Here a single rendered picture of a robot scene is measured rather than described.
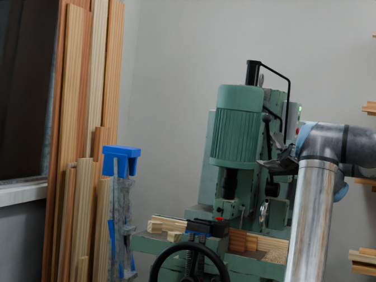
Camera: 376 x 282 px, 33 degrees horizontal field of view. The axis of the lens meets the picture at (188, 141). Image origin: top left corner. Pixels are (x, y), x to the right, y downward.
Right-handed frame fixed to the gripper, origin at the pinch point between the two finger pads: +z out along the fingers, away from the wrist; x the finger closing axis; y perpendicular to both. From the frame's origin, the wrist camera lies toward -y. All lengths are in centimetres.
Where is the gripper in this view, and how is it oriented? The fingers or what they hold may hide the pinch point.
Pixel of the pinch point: (259, 145)
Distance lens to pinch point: 233.9
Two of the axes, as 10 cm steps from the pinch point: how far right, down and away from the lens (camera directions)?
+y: 4.6, -4.2, -7.8
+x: -3.2, 7.4, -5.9
